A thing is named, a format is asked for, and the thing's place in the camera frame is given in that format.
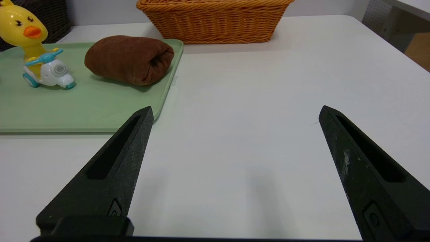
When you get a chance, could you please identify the grey perforated panel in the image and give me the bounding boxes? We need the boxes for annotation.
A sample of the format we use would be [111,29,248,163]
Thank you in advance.
[361,0,393,34]

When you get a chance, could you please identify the white side table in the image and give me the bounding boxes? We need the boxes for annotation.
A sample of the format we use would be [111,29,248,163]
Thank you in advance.
[383,0,430,54]

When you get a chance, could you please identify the dark brown wicker basket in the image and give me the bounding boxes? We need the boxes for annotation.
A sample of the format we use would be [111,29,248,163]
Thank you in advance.
[0,0,72,52]

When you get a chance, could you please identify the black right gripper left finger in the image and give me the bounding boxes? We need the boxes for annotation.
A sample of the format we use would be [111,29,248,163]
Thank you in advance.
[36,106,155,236]

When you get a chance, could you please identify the brown towel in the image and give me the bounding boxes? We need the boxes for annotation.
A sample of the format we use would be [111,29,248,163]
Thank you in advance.
[84,35,175,86]

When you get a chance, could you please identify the light green plastic tray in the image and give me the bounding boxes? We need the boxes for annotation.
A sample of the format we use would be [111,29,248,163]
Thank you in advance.
[0,39,184,134]

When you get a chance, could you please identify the yellow duck scooter toy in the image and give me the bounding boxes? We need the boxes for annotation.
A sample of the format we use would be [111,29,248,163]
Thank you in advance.
[0,0,75,89]

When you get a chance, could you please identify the orange wicker basket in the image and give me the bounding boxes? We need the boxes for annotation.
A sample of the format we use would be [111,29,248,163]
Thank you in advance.
[136,0,296,44]

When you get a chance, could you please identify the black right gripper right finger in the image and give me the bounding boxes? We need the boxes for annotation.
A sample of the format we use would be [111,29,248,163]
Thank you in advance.
[318,105,430,241]

